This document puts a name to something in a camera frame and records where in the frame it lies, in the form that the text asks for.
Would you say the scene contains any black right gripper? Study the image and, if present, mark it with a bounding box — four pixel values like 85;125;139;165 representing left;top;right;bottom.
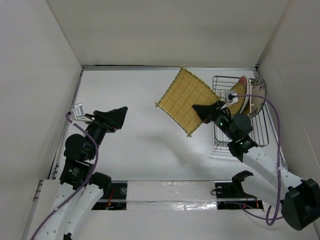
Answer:
193;99;236;140

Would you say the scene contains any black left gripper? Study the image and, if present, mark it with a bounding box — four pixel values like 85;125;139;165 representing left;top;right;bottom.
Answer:
84;105;128;159

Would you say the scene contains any square bamboo tray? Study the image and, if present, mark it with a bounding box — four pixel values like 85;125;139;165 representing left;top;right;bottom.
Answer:
155;67;221;137

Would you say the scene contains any round bamboo tray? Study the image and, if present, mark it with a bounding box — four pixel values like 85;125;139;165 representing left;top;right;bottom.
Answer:
228;83;247;116

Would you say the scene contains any fan-shaped bamboo tray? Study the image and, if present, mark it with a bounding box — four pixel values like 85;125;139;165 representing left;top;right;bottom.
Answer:
241;101;251;116

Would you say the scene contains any red teal floral plate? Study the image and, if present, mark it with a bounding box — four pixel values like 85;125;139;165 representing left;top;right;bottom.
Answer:
238;75;251;95

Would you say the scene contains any blue white floral plate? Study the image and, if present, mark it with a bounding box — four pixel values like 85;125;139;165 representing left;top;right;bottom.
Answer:
248;77;267;119

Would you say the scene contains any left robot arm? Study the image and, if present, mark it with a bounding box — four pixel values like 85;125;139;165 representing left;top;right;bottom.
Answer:
31;104;128;240

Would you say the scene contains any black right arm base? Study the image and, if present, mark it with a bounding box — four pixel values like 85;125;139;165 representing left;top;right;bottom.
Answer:
210;170;256;199

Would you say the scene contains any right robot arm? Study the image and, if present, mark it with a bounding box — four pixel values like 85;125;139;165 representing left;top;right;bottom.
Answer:
192;101;320;231

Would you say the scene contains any white foam front strip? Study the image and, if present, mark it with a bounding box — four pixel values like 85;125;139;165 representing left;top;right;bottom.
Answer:
126;181;217;211

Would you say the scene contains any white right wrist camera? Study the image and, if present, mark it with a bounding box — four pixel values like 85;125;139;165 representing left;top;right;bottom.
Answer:
221;90;238;109

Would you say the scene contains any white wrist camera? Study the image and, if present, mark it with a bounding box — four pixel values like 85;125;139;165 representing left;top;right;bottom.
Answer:
221;90;238;109
69;103;92;123

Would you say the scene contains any dark wire dish rack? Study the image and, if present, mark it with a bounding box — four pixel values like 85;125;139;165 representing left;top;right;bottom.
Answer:
212;75;269;149

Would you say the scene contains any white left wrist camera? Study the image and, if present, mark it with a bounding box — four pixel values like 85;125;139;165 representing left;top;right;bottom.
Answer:
69;103;92;123

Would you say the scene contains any metal front rail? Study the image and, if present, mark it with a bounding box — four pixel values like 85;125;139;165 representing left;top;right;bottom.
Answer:
94;197;262;204

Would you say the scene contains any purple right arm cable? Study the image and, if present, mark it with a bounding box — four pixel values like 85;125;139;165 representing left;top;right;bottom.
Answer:
228;94;287;226

